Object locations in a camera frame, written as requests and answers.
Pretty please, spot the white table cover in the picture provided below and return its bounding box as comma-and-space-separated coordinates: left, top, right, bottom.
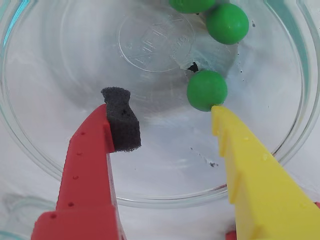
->
0, 0, 320, 240

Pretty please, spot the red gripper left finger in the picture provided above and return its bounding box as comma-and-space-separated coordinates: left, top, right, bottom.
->
31, 86, 142, 240

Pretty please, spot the green candy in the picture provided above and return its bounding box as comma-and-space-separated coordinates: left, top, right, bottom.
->
168, 0, 217, 15
205, 2, 250, 46
186, 69, 229, 113

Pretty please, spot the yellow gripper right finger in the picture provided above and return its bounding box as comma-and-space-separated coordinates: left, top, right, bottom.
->
211, 104, 320, 240

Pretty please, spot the glass bowl with green candies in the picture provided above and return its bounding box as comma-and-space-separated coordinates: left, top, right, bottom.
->
0, 0, 320, 210

